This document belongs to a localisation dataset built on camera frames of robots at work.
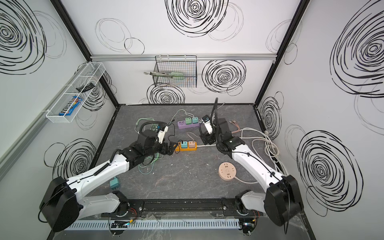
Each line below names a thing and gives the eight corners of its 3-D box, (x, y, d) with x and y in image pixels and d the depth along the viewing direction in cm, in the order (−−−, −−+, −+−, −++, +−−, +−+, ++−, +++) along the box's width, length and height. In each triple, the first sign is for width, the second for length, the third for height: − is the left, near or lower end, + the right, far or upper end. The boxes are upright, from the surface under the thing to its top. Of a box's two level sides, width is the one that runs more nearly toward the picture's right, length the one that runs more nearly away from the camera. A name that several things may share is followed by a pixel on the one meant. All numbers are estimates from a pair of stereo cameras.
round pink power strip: (219, 180, 85) (219, 178, 82) (217, 163, 91) (218, 161, 89) (236, 180, 85) (237, 178, 82) (233, 163, 91) (234, 161, 89)
